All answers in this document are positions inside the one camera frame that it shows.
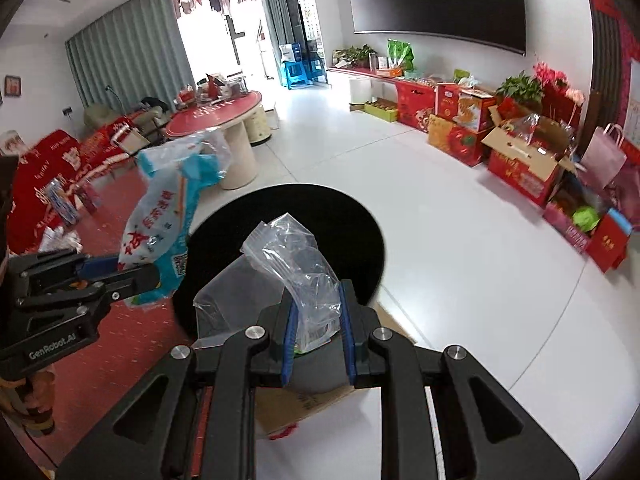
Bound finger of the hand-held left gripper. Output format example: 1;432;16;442
19;251;123;287
21;262;163;322

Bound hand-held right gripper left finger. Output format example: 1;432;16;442
55;287;301;480

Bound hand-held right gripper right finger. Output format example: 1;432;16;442
337;280;583;480

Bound blue white snack bag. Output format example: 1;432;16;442
117;130;232;311

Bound clear plastic bag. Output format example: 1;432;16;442
192;212;346;356

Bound black trash bin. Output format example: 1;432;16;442
172;184;387;396

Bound person's left hand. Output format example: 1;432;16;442
0;367;56;437

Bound flat cardboard sheet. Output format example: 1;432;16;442
255;305;416;441

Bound white printed pillow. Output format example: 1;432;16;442
0;132;28;157

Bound beige armchair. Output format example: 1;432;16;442
82;104;126;128

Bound black folding chair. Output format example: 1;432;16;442
122;97;171;156

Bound round red table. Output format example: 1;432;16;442
165;91;273;191

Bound yellow red gift box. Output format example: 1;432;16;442
427;114;488;167

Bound grey curtain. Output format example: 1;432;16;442
257;0;296;46
65;0;193;121

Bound fruit tray carton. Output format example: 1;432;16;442
364;100;400;122

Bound open cardboard box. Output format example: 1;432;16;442
482;105;576;206

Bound pink gift box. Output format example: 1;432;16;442
542;200;601;253

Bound red waffle print box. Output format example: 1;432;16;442
435;82;496;133

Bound red top television console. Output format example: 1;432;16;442
326;62;436;93

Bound dark blue plastic stool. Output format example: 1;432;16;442
306;55;329;83

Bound red gift bag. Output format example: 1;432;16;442
585;207;632;273

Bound small green potted plant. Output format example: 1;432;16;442
332;45;376;68

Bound green shopping bag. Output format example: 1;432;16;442
387;39;415;72

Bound large green potted plant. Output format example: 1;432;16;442
495;72;545;108

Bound pink paper bag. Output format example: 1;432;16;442
580;122;628;191

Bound black glass cabinet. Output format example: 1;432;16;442
280;0;326;56

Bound pink flower bouquet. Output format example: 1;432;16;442
532;62;586;126

